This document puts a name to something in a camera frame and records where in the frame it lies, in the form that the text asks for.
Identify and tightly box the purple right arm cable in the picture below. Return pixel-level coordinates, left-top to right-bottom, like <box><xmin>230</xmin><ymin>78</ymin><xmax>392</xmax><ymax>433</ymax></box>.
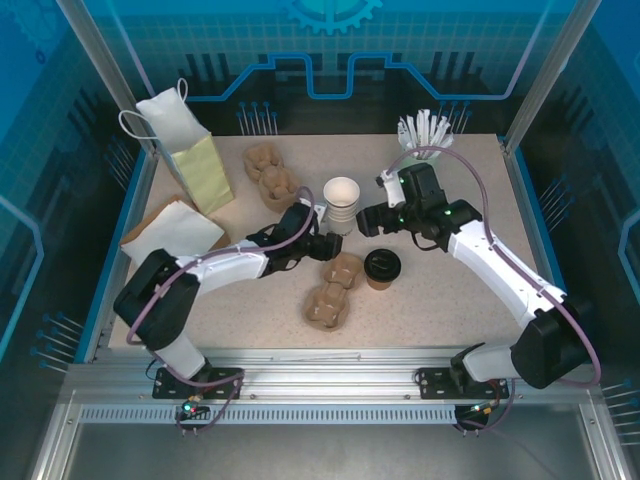
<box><xmin>389</xmin><ymin>147</ymin><xmax>602</xmax><ymax>387</ymax></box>

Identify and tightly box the aluminium frame post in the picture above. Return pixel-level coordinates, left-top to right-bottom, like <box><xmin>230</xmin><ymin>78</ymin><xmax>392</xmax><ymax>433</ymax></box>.
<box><xmin>503</xmin><ymin>0</ymin><xmax>599</xmax><ymax>152</ymax></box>
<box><xmin>54</xmin><ymin>0</ymin><xmax>159</xmax><ymax>152</ymax></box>

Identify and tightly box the black plastic cup lid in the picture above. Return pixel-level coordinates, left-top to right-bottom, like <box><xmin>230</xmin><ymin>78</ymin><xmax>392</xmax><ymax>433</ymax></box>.
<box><xmin>363</xmin><ymin>248</ymin><xmax>403</xmax><ymax>281</ymax></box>

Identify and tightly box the printed paper gift bag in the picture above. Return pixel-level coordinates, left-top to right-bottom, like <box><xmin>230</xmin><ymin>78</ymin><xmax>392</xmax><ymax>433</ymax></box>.
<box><xmin>118</xmin><ymin>77</ymin><xmax>236</xmax><ymax>216</ymax></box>

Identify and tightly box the slotted grey cable duct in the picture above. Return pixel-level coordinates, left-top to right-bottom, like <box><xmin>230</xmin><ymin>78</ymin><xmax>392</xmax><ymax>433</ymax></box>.
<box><xmin>78</xmin><ymin>403</ymin><xmax>459</xmax><ymax>426</ymax></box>

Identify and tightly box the white paper napkin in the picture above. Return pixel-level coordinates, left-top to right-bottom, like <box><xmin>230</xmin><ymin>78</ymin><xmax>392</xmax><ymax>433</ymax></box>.
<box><xmin>121</xmin><ymin>202</ymin><xmax>227</xmax><ymax>272</ymax></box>

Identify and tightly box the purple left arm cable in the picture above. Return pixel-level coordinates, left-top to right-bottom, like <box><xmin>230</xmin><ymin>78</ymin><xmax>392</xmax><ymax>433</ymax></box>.
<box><xmin>127</xmin><ymin>185</ymin><xmax>317</xmax><ymax>401</ymax></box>

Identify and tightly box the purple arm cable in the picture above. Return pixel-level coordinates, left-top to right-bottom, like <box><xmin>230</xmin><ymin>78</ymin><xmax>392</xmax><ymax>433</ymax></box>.
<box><xmin>389</xmin><ymin>147</ymin><xmax>602</xmax><ymax>387</ymax></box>
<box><xmin>127</xmin><ymin>185</ymin><xmax>317</xmax><ymax>401</ymax></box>

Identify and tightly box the brown napkin stack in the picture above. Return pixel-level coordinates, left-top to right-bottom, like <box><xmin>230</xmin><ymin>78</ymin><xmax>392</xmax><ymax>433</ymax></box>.
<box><xmin>119</xmin><ymin>193</ymin><xmax>201</xmax><ymax>251</ymax></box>

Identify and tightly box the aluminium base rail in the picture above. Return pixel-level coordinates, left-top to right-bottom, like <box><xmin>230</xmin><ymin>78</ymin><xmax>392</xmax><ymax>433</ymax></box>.
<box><xmin>99</xmin><ymin>347</ymin><xmax>599</xmax><ymax>402</ymax></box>

